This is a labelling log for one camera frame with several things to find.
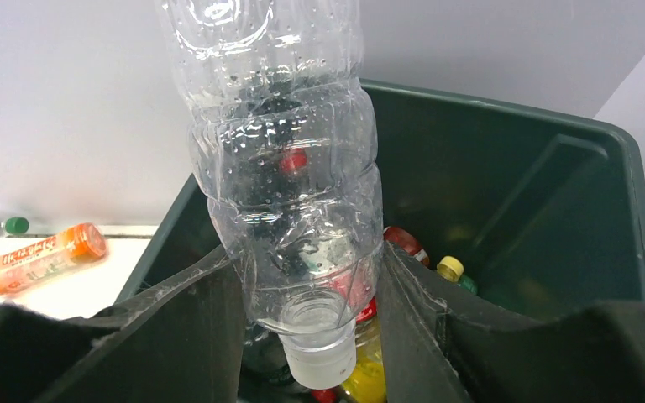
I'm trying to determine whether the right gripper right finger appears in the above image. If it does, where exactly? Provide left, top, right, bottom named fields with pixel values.
left=376, top=243, right=645, bottom=402

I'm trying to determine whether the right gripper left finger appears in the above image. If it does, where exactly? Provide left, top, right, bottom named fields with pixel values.
left=0, top=248, right=245, bottom=402

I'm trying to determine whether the yellow juice bottle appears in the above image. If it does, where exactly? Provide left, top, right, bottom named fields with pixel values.
left=340, top=317, right=387, bottom=403

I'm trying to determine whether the green label tea bottle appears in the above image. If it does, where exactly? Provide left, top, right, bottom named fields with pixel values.
left=436, top=255, right=478, bottom=295

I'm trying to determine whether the crushed clear unlabelled bottle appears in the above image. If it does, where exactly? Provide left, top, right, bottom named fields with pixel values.
left=159, top=0, right=384, bottom=390

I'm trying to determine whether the amber tea bottle red label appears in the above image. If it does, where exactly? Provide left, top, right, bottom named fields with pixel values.
left=383, top=226, right=430, bottom=268

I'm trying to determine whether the clear bottle red label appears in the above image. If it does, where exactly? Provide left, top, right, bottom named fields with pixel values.
left=279, top=163, right=383, bottom=390

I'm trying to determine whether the dark green trash bin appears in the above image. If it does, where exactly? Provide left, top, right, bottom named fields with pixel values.
left=115, top=78, right=645, bottom=403

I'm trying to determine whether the orange drink bottle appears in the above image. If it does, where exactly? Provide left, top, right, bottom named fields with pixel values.
left=0, top=222, right=108, bottom=296

